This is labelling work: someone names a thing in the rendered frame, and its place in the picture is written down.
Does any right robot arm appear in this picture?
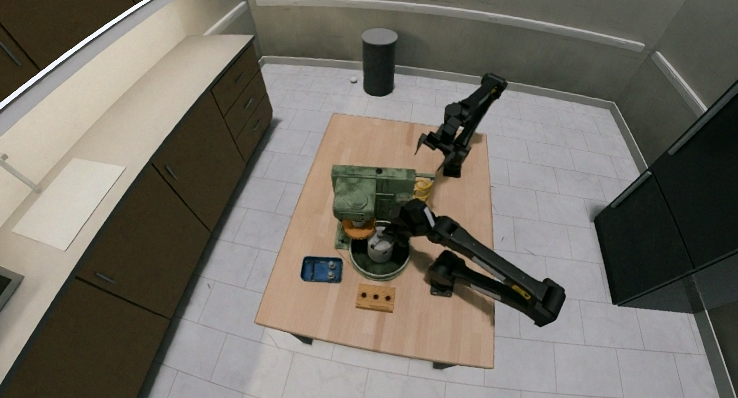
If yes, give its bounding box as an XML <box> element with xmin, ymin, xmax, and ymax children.
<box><xmin>435</xmin><ymin>73</ymin><xmax>508</xmax><ymax>178</ymax></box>

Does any blue rectangular tray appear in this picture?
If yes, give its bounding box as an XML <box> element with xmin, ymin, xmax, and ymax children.
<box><xmin>300</xmin><ymin>256</ymin><xmax>343</xmax><ymax>283</ymax></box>

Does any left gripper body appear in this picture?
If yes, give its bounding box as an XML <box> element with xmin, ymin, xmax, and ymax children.
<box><xmin>392</xmin><ymin>223</ymin><xmax>419</xmax><ymax>247</ymax></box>

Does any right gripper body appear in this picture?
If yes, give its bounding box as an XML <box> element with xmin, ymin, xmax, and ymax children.
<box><xmin>423</xmin><ymin>131</ymin><xmax>456</xmax><ymax>156</ymax></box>

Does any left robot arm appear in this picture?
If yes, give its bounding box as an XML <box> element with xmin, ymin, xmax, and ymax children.
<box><xmin>387</xmin><ymin>198</ymin><xmax>566</xmax><ymax>327</ymax></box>

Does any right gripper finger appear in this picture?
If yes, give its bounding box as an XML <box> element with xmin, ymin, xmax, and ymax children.
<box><xmin>437</xmin><ymin>152</ymin><xmax>456</xmax><ymax>171</ymax></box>
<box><xmin>414</xmin><ymin>133</ymin><xmax>427</xmax><ymax>156</ymax></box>

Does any wooden block with three holes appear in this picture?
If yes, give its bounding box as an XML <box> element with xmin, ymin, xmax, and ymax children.
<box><xmin>355</xmin><ymin>283</ymin><xmax>396</xmax><ymax>313</ymax></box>

